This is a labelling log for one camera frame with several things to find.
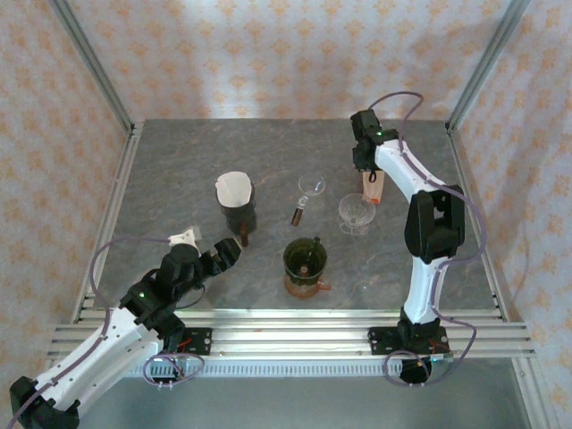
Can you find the clear plastic coffee dripper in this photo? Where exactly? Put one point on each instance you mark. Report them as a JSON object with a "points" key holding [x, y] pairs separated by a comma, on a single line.
{"points": [[356, 212]]}

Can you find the aluminium side rail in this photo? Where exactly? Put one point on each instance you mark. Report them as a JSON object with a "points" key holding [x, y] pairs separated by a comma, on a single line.
{"points": [[456, 152], [120, 187]]}

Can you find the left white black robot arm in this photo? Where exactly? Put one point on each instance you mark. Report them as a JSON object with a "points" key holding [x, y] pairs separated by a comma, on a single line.
{"points": [[89, 362]]}

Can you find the orange patterned white curtain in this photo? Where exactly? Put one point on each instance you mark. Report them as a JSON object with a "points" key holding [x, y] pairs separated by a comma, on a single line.
{"points": [[286, 44]]}

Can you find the green plastic coffee dripper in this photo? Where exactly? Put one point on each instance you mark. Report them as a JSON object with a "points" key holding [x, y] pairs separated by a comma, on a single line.
{"points": [[304, 259]]}

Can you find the orange white filter bag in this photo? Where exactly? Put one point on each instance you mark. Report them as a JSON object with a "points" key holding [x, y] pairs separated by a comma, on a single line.
{"points": [[374, 192]]}

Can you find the orange glass coffee server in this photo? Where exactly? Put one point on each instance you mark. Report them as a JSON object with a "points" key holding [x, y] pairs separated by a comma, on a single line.
{"points": [[308, 289]]}

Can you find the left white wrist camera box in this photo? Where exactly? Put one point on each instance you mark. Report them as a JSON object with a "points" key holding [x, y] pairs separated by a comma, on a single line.
{"points": [[185, 237]]}

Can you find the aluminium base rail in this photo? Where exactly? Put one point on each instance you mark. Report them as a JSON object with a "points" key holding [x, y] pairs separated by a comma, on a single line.
{"points": [[290, 335]]}

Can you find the aluminium frame post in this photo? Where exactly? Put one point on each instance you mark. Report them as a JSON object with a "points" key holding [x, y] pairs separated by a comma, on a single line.
{"points": [[89, 58], [487, 58], [536, 397]]}

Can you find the grey plastic coffee dripper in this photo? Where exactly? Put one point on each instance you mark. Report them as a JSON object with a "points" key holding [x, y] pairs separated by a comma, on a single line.
{"points": [[237, 212]]}

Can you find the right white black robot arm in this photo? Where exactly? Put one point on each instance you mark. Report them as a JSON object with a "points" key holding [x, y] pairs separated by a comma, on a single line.
{"points": [[424, 290]]}

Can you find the small green circuit board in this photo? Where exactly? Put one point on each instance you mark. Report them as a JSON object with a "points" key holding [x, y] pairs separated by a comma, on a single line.
{"points": [[440, 359]]}

